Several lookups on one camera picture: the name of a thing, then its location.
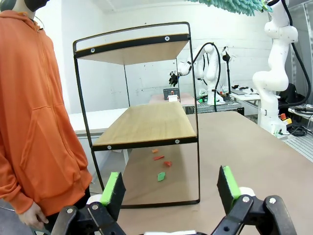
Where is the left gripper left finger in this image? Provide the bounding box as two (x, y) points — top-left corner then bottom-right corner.
(50, 172), (128, 235)

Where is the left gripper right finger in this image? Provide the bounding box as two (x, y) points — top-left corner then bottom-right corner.
(212, 165), (298, 235)

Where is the teal chenille duster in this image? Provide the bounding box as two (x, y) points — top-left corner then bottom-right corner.
(184, 0), (267, 17)

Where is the person's right forearm orange sleeve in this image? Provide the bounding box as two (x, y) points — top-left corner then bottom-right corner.
(0, 137), (35, 216)

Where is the person's right hand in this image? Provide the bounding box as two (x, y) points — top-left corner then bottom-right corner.
(18, 202), (49, 230)

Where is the low white table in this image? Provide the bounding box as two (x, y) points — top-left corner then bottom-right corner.
(68, 107), (130, 157)

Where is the aluminium profile robot stand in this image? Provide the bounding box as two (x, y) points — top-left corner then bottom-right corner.
(195, 96), (243, 115)

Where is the red emergency stop button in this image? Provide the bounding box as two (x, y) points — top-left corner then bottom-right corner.
(278, 113), (292, 125)

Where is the cluttered work table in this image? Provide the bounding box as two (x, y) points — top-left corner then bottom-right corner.
(229, 84), (261, 116)

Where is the pink topped table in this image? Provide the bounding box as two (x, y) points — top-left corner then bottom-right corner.
(149, 93), (196, 106)

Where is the black plastic crate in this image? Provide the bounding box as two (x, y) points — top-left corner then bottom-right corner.
(162, 88), (180, 100)

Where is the black tripod stand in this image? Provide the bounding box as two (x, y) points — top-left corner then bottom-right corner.
(221, 45), (237, 95)

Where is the background black robot gripper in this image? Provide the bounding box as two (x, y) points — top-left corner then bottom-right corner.
(168, 70), (180, 88)

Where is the person in orange hoodie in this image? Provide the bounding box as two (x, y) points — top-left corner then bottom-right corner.
(0, 0), (93, 235)

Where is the black frame wooden shelf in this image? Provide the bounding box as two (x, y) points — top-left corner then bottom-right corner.
(72, 21), (201, 209)

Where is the aluminium slotted mount frame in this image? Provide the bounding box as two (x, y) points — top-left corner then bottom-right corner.
(281, 133), (313, 162)

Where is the black cable bundle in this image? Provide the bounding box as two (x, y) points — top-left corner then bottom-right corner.
(281, 123), (308, 138)

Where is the black corrugated hose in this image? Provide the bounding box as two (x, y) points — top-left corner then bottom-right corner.
(282, 0), (313, 108)
(192, 42), (222, 113)

